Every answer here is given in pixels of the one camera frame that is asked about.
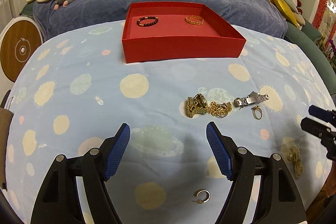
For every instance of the brown wooden board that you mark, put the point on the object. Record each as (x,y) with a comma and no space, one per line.
(5,121)

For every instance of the round wooden white device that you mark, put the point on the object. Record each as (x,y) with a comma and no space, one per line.
(19,40)

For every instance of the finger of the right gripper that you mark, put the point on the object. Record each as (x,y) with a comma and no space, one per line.
(328,116)
(323,133)

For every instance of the yellow gold cushion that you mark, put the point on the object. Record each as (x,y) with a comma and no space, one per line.
(286,11)

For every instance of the small hoop earring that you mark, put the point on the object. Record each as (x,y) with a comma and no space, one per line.
(201,196)

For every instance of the green sofa frame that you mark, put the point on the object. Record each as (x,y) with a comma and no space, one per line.
(305,39)

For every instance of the silver metal watch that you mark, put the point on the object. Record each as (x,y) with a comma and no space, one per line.
(253,98)

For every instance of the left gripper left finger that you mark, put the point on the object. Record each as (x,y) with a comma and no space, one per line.
(58,198)

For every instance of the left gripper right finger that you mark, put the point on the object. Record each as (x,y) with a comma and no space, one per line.
(278,200)

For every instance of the planet print blue cloth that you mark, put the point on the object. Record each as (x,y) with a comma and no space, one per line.
(76,90)

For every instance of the red jewelry tray box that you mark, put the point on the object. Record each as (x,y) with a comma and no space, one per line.
(156,31)

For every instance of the gold woven cuff bangle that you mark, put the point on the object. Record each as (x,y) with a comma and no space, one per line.
(194,20)

